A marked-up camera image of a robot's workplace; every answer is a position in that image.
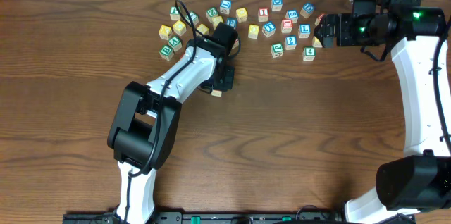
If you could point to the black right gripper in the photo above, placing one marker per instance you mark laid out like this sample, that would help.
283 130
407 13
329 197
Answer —
343 21

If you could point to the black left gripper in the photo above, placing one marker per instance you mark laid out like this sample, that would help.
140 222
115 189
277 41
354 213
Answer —
228 84

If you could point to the red A block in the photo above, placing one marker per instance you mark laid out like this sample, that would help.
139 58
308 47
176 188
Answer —
216 93

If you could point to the blue 2 block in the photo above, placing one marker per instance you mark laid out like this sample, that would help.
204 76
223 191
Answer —
290 42

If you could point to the red I block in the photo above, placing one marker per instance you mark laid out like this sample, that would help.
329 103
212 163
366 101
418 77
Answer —
263 15

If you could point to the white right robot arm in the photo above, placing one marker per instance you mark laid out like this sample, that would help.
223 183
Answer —
414 38

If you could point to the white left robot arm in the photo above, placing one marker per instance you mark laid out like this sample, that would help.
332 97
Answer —
143 131

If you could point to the red M block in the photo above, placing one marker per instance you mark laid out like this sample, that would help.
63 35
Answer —
319 19

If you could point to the yellow G block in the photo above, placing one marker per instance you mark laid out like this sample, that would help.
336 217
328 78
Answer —
316 43

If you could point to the blue L block right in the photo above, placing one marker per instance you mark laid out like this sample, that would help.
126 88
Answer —
304 31

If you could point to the blue l block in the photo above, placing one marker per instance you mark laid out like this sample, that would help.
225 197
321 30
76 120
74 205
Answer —
304 31
225 7

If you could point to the red E block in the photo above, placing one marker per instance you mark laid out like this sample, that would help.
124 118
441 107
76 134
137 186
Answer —
236 43

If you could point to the blue D block tilted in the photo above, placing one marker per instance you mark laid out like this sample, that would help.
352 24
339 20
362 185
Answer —
307 10

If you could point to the green 4 block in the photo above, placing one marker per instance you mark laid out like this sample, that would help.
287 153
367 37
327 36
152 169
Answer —
309 53

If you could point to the blue 5 block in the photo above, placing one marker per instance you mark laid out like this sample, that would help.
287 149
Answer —
292 15

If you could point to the yellow block centre left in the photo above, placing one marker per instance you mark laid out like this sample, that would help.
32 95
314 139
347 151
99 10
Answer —
202 30

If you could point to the red U block right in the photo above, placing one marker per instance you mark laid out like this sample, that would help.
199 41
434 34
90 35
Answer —
286 26

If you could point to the blue P block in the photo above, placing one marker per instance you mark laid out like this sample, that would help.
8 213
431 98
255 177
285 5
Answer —
232 22

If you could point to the yellow O block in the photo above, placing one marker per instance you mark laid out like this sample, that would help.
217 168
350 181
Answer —
253 31

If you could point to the yellow S block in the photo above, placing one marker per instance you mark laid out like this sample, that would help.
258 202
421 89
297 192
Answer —
216 20

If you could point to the green V block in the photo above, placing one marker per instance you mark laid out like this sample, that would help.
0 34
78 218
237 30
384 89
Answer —
175 43

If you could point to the green B block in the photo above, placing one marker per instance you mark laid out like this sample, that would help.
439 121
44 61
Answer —
166 52

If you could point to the green J block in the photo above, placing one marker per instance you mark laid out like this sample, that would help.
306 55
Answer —
277 50

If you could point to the yellow block near X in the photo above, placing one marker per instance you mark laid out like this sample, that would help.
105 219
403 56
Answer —
179 28

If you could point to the green 7 block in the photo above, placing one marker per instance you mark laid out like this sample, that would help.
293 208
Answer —
192 19

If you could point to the blue D block top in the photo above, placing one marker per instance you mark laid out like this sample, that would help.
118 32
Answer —
276 5

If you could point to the yellow block upper middle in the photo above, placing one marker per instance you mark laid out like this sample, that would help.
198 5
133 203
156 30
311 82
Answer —
241 14

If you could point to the blue T block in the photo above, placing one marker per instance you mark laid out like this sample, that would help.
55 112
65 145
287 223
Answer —
269 29

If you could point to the blue L block top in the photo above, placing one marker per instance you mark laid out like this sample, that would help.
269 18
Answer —
225 7

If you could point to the green P block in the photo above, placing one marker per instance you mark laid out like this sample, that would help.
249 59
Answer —
174 13

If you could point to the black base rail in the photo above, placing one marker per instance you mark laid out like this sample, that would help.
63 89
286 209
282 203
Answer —
305 216

